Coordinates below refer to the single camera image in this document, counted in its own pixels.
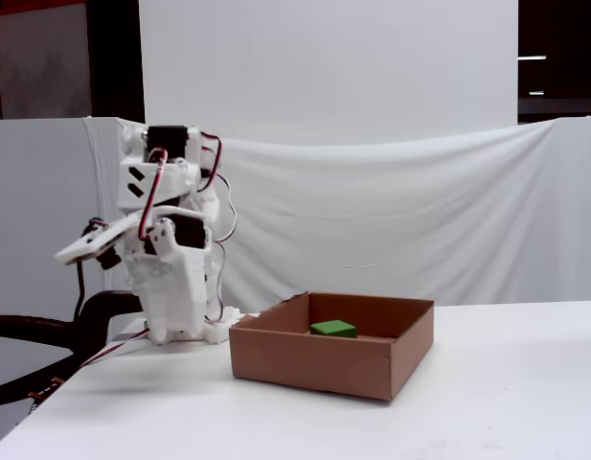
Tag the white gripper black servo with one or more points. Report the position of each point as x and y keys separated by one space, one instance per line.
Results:
x=167 y=278

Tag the green cube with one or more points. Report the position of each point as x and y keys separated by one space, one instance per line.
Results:
x=331 y=328

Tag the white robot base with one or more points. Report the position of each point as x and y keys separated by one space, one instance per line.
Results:
x=216 y=333

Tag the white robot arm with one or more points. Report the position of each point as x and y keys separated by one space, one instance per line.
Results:
x=180 y=182

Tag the brown cardboard box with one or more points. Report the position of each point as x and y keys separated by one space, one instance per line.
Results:
x=314 y=357

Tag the grey white partition panel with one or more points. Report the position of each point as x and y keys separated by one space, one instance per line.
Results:
x=36 y=191

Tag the white draped cloth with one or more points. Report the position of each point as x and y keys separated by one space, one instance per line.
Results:
x=371 y=206

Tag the brown cabinet panel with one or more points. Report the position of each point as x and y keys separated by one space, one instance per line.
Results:
x=41 y=62

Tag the white backdrop board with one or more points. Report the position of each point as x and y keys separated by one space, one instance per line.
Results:
x=324 y=62

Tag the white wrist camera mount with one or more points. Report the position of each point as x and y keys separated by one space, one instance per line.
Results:
x=89 y=244

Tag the black curved chair frame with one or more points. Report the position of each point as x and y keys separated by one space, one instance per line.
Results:
x=17 y=326

